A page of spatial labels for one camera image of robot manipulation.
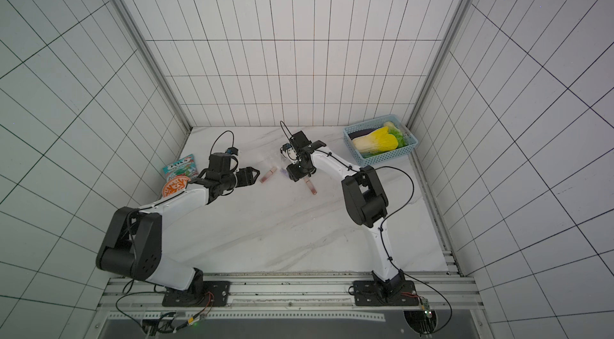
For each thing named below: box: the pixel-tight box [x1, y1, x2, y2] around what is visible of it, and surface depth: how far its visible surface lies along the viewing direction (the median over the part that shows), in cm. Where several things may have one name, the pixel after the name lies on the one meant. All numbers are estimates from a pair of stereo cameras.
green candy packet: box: [163, 153, 199, 182], surface depth 103 cm
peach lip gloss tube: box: [259, 166, 278, 184], surface depth 104 cm
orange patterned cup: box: [162, 175, 192, 198], surface depth 97 cm
